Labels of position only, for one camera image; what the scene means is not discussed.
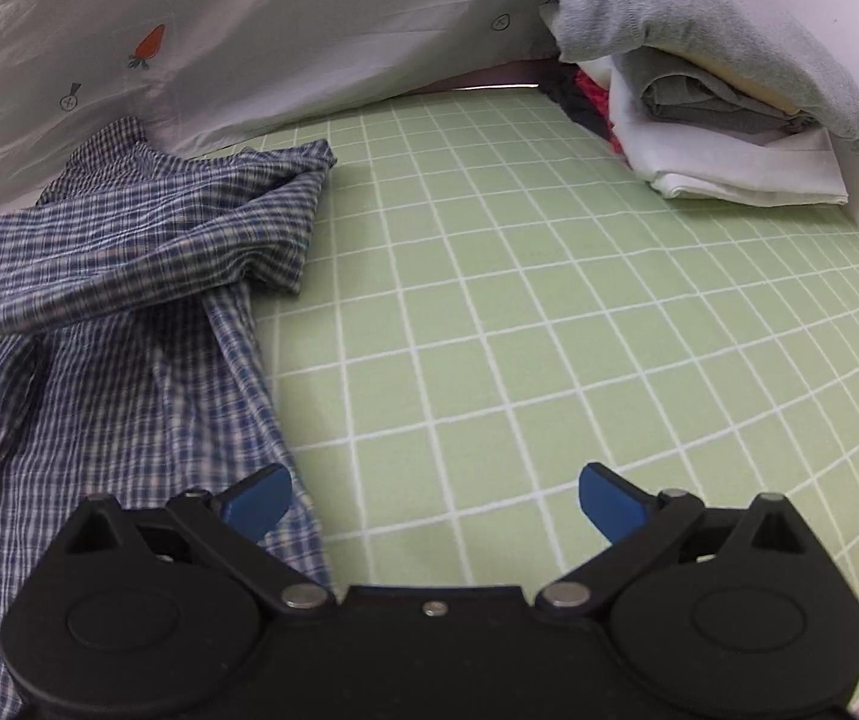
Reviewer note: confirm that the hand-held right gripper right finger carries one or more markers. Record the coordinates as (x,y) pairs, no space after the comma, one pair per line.
(609,499)

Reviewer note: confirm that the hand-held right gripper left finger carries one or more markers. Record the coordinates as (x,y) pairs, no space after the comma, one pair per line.
(260,499)

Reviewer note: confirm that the blue plaid shirt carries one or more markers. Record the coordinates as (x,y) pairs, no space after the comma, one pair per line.
(99,277)

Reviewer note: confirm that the white folded cloth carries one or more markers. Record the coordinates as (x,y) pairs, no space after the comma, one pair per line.
(737,165)

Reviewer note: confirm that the red and black garment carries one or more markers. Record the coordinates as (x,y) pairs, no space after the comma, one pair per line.
(590,94)

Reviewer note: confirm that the dark grey folded garment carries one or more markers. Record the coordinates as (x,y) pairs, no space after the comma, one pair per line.
(699,101)

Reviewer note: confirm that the pale yellow folded garment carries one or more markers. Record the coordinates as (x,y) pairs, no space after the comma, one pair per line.
(770,99)

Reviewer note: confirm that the white carrot print sheet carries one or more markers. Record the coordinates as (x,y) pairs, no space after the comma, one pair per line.
(286,30)

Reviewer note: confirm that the grey folded sweater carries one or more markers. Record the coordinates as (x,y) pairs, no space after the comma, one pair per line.
(662,7)

